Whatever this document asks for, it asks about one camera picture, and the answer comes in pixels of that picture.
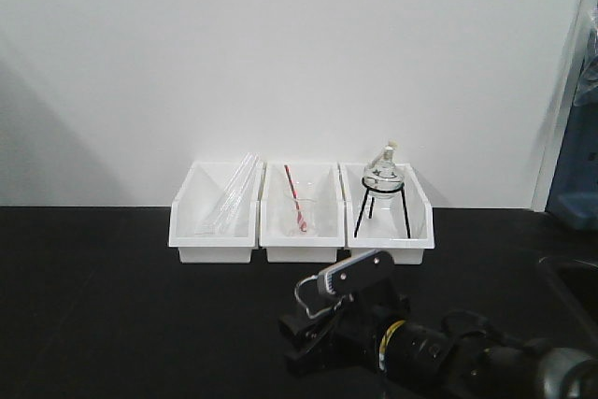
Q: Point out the blue cabinet at right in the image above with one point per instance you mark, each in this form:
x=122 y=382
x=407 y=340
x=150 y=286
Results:
x=572 y=197

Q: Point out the small beaker in bin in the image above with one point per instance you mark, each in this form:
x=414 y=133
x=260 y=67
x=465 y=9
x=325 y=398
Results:
x=307 y=204

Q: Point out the wrist camera with grey mount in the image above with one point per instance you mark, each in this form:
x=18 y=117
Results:
x=354 y=273

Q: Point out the black sink basin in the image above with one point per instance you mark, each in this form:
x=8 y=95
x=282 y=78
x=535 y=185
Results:
x=574 y=281

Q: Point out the left white plastic bin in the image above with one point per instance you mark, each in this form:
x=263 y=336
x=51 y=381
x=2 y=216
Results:
x=198 y=194

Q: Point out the round glass flask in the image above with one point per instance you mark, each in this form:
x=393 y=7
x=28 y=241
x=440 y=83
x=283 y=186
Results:
x=382 y=175

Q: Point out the black metal tripod stand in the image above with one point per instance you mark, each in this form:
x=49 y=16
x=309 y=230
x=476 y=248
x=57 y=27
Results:
x=369 y=199

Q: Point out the white plastic bin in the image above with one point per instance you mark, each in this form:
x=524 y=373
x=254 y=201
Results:
x=323 y=182
x=198 y=194
x=386 y=230

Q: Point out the clear glass beaker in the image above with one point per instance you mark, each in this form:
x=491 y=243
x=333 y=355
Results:
x=313 y=296

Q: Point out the clear glass tubes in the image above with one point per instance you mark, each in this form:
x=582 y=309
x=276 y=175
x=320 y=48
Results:
x=220 y=219

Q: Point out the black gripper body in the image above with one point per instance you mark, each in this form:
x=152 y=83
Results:
x=366 y=325

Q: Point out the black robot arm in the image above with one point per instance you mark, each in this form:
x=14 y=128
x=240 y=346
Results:
x=467 y=357

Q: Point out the red striped stirring rod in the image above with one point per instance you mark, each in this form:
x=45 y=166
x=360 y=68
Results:
x=301 y=222

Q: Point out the right white plastic bin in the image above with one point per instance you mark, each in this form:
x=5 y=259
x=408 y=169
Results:
x=386 y=230

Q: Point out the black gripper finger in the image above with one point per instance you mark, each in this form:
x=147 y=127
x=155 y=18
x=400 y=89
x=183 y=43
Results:
x=312 y=353
x=303 y=324

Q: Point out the middle white plastic bin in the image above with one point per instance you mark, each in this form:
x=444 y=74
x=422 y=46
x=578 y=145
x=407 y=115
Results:
x=323 y=182

